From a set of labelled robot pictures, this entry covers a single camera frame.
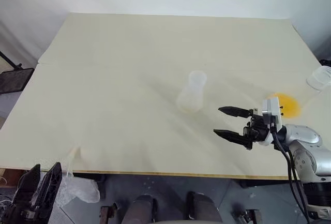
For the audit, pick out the dark rounded shape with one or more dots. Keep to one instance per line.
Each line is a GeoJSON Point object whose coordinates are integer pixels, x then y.
{"type": "Point", "coordinates": [142, 208]}
{"type": "Point", "coordinates": [203, 208]}

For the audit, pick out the black stand rod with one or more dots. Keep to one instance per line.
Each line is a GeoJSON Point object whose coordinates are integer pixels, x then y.
{"type": "Point", "coordinates": [10, 61]}

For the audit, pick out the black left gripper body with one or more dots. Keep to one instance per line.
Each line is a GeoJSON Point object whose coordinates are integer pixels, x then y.
{"type": "Point", "coordinates": [23, 215]}

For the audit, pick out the clear cup of orange liquid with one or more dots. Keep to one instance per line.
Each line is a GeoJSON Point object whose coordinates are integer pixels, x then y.
{"type": "Point", "coordinates": [291, 105]}

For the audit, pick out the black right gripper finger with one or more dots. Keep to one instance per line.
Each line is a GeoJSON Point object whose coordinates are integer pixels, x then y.
{"type": "Point", "coordinates": [230, 134]}
{"type": "Point", "coordinates": [234, 111]}

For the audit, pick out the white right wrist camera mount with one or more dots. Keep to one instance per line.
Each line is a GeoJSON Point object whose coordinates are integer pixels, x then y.
{"type": "Point", "coordinates": [271, 108]}

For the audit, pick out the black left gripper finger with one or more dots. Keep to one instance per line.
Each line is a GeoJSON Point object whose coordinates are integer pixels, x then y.
{"type": "Point", "coordinates": [49, 185]}
{"type": "Point", "coordinates": [27, 185]}

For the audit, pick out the empty clear plastic cup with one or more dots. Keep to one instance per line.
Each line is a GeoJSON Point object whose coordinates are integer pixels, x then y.
{"type": "Point", "coordinates": [319, 77]}

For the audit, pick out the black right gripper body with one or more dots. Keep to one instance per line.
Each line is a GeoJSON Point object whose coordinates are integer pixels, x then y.
{"type": "Point", "coordinates": [258, 131]}

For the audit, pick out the brown table foot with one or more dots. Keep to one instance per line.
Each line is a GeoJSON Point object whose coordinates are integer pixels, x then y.
{"type": "Point", "coordinates": [107, 213]}

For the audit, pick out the crumpled white plastic bag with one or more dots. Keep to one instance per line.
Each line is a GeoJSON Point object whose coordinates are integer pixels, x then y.
{"type": "Point", "coordinates": [82, 190]}

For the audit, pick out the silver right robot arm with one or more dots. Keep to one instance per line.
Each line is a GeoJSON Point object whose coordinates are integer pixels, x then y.
{"type": "Point", "coordinates": [307, 137]}

